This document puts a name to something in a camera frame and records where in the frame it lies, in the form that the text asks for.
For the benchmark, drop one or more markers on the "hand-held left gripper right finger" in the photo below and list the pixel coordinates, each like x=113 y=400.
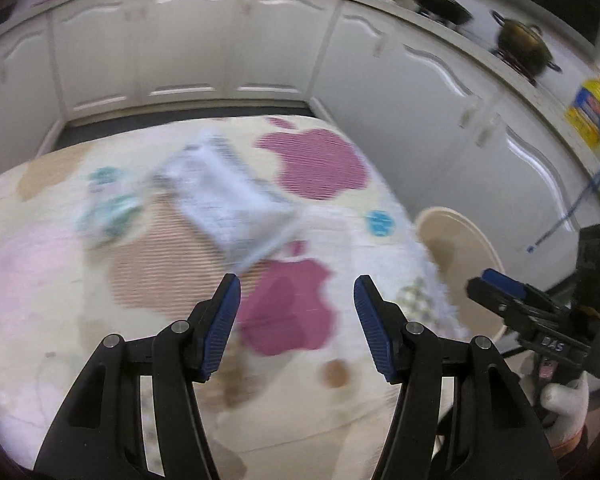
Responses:
x=374 y=330

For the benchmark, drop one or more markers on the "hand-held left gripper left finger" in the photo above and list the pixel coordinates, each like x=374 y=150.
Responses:
x=223 y=325

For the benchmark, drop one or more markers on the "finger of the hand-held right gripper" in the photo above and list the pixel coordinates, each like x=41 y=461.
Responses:
x=515 y=312
x=502 y=282

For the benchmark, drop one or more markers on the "beige round bin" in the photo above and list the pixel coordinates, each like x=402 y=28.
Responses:
x=460 y=240

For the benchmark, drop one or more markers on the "white plastic packet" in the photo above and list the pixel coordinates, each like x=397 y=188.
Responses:
x=225 y=195

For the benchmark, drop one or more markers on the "person's right hand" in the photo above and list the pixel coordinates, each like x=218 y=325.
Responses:
x=567 y=405

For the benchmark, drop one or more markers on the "blue stick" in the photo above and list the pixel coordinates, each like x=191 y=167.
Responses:
x=570 y=207

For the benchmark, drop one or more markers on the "teal white wrapper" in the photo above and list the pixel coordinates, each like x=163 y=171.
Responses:
x=110 y=210

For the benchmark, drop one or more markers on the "yellow cooking oil bottle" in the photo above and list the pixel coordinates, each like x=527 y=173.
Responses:
x=592 y=110

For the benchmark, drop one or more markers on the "printed apple pattern blanket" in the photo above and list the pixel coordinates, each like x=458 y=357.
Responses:
x=55 y=285

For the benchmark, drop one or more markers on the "white kitchen base cabinets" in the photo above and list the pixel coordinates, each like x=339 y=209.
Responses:
x=405 y=95

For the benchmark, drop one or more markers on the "dark floor mat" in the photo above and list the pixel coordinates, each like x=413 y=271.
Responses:
x=180 y=117

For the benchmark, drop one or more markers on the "dark cooking pot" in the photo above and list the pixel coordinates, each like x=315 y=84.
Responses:
x=522 y=42

